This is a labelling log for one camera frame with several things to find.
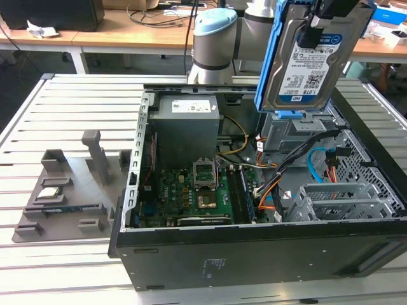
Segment grey metal drive cage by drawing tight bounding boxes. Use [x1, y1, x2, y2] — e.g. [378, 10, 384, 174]
[258, 107, 346, 153]

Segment black PC case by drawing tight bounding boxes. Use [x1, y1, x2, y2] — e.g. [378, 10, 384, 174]
[107, 83, 407, 292]

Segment RAM stick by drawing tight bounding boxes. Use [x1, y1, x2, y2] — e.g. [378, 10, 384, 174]
[238, 167, 257, 222]
[41, 205, 102, 217]

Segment large black box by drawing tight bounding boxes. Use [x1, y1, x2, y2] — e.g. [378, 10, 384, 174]
[0, 0, 106, 32]

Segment black graphics card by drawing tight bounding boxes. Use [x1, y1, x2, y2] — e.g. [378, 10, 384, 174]
[176, 215, 235, 227]

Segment blue data wire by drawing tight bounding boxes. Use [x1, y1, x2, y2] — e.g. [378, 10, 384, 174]
[307, 147, 335, 184]

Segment CPU socket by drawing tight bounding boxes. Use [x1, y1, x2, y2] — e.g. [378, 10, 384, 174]
[196, 189, 219, 211]

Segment metal socket cover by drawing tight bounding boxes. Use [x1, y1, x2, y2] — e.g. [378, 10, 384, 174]
[192, 156, 217, 189]

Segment green motherboard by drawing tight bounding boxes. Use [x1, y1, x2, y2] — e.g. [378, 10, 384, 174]
[138, 165, 265, 228]

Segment grey power supply unit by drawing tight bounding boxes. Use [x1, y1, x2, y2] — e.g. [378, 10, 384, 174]
[148, 95, 225, 169]

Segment silver CPU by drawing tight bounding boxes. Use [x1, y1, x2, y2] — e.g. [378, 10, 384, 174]
[35, 187, 64, 201]

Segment coloured power wire bundle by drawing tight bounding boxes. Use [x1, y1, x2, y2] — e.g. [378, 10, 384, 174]
[324, 147, 350, 184]

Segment crumpled white paper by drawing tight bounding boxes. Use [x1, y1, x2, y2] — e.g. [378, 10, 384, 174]
[27, 20, 60, 39]

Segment black cable bundle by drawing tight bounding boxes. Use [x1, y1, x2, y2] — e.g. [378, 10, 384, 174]
[254, 128, 344, 198]

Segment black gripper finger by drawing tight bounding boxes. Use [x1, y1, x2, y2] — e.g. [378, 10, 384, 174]
[297, 14, 328, 49]

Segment wooden desk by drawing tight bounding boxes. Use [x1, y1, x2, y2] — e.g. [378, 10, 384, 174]
[0, 0, 407, 63]

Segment grey metal disk bay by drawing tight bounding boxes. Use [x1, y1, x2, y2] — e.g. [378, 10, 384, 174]
[284, 182, 398, 223]

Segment hard disk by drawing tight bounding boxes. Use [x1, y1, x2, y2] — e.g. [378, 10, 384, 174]
[254, 0, 378, 112]

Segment grey parts rack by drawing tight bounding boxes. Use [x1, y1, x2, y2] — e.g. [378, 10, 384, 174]
[11, 129, 133, 244]

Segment yellow wires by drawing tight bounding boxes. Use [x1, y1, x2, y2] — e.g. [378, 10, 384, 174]
[217, 116, 251, 156]

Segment blue cardboard box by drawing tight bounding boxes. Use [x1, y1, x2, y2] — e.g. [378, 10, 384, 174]
[373, 3, 407, 25]

